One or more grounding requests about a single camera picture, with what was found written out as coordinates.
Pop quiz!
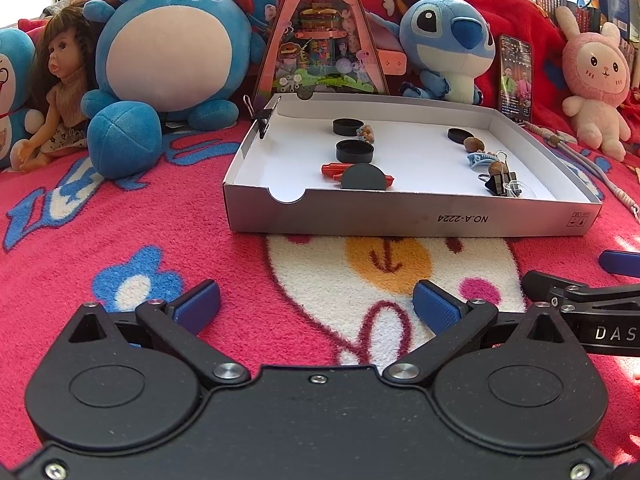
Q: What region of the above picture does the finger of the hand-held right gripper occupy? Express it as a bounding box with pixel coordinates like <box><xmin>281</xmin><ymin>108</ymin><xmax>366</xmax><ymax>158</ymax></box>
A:
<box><xmin>521</xmin><ymin>270</ymin><xmax>640</xmax><ymax>313</ymax></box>
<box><xmin>598</xmin><ymin>249</ymin><xmax>640</xmax><ymax>277</ymax></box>

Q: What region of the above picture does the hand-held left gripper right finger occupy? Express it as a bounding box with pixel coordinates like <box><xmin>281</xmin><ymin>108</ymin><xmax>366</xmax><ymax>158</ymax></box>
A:
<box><xmin>382</xmin><ymin>281</ymin><xmax>581</xmax><ymax>387</ymax></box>

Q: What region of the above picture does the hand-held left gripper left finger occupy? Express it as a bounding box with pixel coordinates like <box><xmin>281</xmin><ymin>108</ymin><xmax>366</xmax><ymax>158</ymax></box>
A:
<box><xmin>52</xmin><ymin>280</ymin><xmax>251</xmax><ymax>387</ymax></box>

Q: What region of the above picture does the white cardboard box tray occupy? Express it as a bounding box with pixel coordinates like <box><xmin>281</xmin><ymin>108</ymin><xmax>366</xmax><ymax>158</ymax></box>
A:
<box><xmin>222</xmin><ymin>91</ymin><xmax>603</xmax><ymax>237</ymax></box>

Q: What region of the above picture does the clear round plastic lens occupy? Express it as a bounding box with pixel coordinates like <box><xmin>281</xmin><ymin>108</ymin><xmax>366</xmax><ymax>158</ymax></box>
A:
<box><xmin>502</xmin><ymin>178</ymin><xmax>540</xmax><ymax>200</ymax></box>

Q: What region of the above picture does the large black binder clip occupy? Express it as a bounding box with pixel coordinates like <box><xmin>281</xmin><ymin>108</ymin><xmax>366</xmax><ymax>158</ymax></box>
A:
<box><xmin>477</xmin><ymin>151</ymin><xmax>519</xmax><ymax>197</ymax></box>

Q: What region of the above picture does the thin black disc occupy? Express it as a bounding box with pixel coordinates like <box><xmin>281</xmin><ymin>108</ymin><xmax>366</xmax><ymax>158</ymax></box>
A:
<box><xmin>340</xmin><ymin>162</ymin><xmax>389</xmax><ymax>192</ymax></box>

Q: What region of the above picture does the black round cap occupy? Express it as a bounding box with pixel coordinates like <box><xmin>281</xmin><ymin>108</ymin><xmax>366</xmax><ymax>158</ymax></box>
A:
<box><xmin>336</xmin><ymin>140</ymin><xmax>376</xmax><ymax>164</ymax></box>
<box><xmin>332</xmin><ymin>117</ymin><xmax>365</xmax><ymax>136</ymax></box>

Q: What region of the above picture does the red cartoon printed blanket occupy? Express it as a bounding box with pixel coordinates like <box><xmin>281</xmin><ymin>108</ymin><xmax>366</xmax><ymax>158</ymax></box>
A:
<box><xmin>0</xmin><ymin>105</ymin><xmax>640</xmax><ymax>411</ymax></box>

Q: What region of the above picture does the pink rabbit plush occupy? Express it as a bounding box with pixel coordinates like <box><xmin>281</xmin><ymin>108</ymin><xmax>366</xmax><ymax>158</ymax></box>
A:
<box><xmin>555</xmin><ymin>6</ymin><xmax>637</xmax><ymax>162</ymax></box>

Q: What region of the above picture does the small black binder clip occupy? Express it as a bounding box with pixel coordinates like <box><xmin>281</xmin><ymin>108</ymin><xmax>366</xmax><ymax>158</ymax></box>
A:
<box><xmin>242</xmin><ymin>94</ymin><xmax>273</xmax><ymax>139</ymax></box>

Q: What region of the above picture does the black smartphone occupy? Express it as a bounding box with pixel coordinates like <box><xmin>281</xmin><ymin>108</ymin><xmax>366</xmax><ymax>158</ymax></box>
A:
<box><xmin>497</xmin><ymin>34</ymin><xmax>534</xmax><ymax>123</ymax></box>

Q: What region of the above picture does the blue round mouse plush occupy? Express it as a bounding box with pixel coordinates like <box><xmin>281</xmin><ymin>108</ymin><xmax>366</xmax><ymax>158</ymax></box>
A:
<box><xmin>80</xmin><ymin>0</ymin><xmax>279</xmax><ymax>181</ymax></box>

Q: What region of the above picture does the blue alien plush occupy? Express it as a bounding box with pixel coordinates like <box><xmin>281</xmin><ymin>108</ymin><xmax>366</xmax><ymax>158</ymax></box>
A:
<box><xmin>370</xmin><ymin>0</ymin><xmax>496</xmax><ymax>107</ymax></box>

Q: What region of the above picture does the brown-haired doll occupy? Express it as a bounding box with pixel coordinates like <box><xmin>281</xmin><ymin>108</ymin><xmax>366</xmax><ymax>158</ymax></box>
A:
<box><xmin>9</xmin><ymin>5</ymin><xmax>101</xmax><ymax>173</ymax></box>

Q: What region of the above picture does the pink triangular toy house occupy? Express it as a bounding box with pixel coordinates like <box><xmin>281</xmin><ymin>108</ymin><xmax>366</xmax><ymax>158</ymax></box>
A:
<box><xmin>252</xmin><ymin>0</ymin><xmax>408</xmax><ymax>98</ymax></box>

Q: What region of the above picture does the blue cat plush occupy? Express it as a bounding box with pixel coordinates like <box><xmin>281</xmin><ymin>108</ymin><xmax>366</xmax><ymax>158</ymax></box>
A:
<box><xmin>0</xmin><ymin>27</ymin><xmax>46</xmax><ymax>171</ymax></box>

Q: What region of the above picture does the grey braided lanyard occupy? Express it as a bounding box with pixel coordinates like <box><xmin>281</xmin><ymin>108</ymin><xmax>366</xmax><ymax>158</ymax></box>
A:
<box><xmin>525</xmin><ymin>121</ymin><xmax>640</xmax><ymax>218</ymax></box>

